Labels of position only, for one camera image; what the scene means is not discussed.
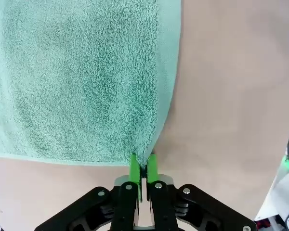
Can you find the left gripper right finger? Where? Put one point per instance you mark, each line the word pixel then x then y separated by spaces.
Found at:
pixel 163 204

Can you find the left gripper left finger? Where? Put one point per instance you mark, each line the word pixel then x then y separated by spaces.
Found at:
pixel 125 204

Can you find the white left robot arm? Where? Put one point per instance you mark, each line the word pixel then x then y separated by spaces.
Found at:
pixel 279 192

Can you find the green terry towel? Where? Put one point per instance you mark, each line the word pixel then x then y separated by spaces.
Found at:
pixel 74 84

